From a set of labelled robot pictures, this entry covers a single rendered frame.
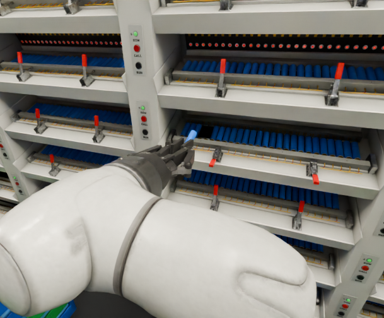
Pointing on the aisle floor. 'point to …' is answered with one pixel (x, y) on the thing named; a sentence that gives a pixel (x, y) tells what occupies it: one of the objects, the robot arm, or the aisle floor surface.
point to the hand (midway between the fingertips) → (182, 147)
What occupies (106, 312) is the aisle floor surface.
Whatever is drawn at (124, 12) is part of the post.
